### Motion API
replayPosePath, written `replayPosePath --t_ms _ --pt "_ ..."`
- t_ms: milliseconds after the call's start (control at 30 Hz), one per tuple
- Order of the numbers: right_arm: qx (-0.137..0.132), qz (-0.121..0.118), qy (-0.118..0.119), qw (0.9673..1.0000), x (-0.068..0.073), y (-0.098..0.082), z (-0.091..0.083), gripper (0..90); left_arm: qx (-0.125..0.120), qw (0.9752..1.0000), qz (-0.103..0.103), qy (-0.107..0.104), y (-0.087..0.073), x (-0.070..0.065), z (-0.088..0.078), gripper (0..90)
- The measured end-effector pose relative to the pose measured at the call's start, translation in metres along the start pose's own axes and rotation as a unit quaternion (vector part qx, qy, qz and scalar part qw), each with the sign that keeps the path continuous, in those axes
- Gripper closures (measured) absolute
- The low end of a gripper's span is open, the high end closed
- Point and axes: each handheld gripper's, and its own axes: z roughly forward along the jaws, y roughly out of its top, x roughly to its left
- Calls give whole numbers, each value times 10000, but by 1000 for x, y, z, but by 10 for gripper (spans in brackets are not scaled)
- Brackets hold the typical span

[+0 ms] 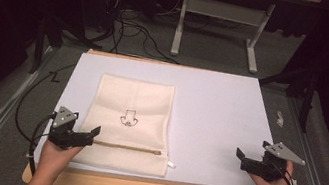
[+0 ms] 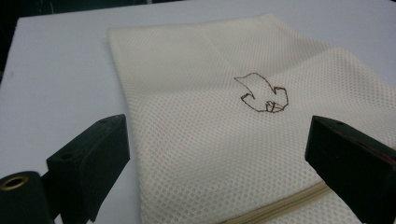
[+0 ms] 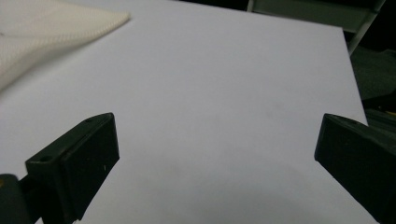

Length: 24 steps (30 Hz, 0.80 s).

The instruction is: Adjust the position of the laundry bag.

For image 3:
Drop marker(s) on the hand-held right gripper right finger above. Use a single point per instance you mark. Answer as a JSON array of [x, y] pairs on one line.
[[358, 161]]

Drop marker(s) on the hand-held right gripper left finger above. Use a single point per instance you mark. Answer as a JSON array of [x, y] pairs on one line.
[[81, 165]]

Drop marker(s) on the white textured cloth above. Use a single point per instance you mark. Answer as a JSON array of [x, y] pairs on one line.
[[37, 34]]

